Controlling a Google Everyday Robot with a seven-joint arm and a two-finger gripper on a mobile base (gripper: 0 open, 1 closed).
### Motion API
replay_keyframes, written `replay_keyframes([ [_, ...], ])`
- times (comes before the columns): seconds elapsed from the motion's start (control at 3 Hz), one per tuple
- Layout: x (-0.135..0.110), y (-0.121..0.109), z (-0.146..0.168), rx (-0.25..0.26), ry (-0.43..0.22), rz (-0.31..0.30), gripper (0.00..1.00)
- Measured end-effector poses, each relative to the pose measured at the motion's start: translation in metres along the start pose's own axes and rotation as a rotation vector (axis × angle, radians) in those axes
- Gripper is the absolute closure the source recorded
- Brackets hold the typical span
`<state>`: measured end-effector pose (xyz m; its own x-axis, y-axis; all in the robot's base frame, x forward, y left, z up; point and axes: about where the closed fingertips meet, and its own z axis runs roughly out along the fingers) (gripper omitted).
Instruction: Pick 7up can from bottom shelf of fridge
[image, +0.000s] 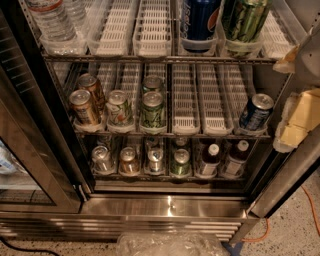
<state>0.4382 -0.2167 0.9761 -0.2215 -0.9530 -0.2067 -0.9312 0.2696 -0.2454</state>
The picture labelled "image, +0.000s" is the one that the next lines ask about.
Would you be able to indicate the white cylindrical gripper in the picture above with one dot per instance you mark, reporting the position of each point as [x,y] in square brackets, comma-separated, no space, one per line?
[309,61]

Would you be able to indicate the silver 7up can bottom shelf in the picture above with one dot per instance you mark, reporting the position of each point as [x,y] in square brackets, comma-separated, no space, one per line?
[102,160]

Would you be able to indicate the blue can middle shelf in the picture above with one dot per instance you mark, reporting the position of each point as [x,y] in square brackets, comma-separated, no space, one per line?
[256,112]

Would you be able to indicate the steel fridge door right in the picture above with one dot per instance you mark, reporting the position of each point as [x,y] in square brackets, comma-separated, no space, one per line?
[292,171]

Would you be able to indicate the green can top shelf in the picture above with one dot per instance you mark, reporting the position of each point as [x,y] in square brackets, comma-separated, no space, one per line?
[242,21]

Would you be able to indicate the blue pepsi can top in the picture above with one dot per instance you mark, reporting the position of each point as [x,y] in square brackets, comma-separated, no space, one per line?
[197,24]

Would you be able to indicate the green can bottom shelf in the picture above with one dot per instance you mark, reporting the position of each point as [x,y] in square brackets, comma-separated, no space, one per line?
[180,162]

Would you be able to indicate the green can middle rear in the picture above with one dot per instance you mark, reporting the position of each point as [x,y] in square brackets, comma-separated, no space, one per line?
[152,83]

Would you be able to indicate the green can middle front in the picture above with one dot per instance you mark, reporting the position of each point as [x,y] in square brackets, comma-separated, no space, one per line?
[153,110]

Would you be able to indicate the slim silver can bottom shelf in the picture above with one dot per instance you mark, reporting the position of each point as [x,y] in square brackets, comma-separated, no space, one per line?
[155,156]

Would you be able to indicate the white green can middle shelf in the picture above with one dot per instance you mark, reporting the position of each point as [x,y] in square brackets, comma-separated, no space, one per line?
[119,108]

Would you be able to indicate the brown can bottom shelf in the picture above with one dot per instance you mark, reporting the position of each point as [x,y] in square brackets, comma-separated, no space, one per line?
[129,164]

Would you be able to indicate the gold brown can rear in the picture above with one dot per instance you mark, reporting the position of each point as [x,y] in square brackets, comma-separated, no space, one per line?
[93,85]

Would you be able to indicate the gold brown can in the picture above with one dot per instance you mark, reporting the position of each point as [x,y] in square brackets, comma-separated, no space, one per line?
[93,85]
[84,108]

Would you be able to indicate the gold brown can front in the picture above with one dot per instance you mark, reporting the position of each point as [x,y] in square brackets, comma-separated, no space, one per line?
[84,108]

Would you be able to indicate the glass fridge door left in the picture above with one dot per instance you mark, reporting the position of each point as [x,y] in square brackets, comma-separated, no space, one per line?
[32,179]

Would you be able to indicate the dark juice bottle right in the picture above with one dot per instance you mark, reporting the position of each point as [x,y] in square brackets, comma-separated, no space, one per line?
[235,160]

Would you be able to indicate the dark juice bottle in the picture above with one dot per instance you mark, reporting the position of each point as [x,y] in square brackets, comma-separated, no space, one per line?
[235,160]
[210,160]

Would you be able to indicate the dark juice bottle left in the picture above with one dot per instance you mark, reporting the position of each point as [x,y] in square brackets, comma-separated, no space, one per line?
[210,160]

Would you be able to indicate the clear plastic bag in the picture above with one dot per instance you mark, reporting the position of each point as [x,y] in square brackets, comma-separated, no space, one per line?
[169,244]

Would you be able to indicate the clear water bottle top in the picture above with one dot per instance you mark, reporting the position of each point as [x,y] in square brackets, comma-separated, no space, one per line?
[52,19]

